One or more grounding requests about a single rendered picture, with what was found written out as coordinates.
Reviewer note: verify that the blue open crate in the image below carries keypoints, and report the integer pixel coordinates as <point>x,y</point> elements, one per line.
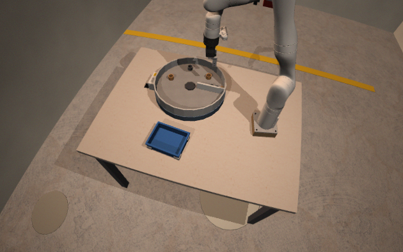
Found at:
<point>168,140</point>

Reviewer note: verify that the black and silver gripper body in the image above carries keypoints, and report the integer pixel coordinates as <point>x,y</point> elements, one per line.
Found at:
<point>211,39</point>

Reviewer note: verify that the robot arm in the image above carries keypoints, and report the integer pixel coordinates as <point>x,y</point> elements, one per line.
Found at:
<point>285,50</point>

